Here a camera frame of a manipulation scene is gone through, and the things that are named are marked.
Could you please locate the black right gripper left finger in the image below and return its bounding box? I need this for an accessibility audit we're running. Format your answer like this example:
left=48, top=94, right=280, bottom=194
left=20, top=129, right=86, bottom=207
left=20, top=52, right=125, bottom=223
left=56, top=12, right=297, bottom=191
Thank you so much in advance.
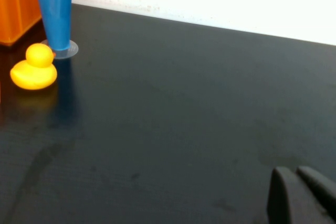
left=266, top=166, right=336, bottom=224

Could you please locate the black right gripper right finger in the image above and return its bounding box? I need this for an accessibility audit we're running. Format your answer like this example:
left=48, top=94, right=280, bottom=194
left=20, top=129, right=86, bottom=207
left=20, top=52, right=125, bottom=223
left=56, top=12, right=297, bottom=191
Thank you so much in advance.
left=296, top=165, right=336, bottom=218

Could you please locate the orange plastic cutlery crate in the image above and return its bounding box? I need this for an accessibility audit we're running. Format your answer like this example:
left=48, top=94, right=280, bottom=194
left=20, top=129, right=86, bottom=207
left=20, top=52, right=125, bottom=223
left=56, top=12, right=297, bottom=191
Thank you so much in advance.
left=0, top=0, right=43, bottom=46

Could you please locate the clear round plastic base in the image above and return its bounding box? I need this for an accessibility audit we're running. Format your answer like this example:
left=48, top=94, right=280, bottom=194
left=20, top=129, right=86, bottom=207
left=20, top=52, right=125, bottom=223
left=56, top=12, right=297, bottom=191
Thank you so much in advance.
left=40, top=39, right=79, bottom=59

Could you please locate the yellow rubber duck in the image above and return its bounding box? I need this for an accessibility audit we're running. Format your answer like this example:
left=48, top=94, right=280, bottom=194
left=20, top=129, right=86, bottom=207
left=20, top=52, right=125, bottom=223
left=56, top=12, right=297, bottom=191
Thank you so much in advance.
left=9, top=43, right=58, bottom=90

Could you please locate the blue paper cone cup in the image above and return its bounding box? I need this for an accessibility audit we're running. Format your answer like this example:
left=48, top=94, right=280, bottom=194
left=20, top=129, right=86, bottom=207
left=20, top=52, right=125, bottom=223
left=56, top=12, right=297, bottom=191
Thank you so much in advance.
left=32, top=0, right=76, bottom=51

